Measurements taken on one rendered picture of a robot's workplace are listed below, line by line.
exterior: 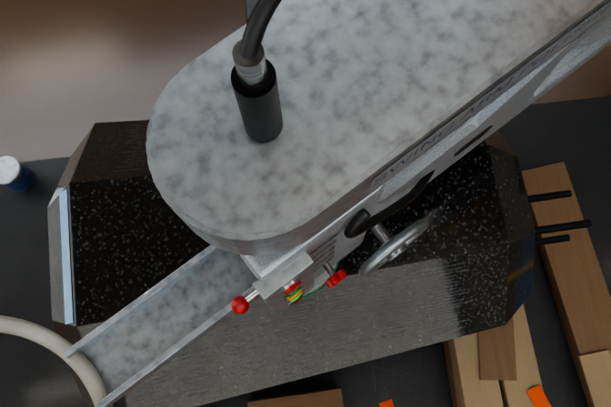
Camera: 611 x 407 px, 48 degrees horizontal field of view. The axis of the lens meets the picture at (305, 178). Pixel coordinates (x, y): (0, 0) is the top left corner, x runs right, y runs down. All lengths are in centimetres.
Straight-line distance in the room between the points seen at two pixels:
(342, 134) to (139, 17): 212
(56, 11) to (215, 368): 168
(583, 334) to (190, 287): 149
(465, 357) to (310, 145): 158
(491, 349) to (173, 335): 118
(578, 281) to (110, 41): 190
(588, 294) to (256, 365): 122
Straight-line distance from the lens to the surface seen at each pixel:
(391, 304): 164
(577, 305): 245
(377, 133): 72
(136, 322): 133
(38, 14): 291
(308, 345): 168
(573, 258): 246
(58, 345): 134
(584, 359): 243
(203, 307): 131
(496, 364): 223
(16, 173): 253
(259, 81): 58
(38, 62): 282
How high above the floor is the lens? 237
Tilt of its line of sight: 75 degrees down
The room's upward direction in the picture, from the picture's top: 3 degrees counter-clockwise
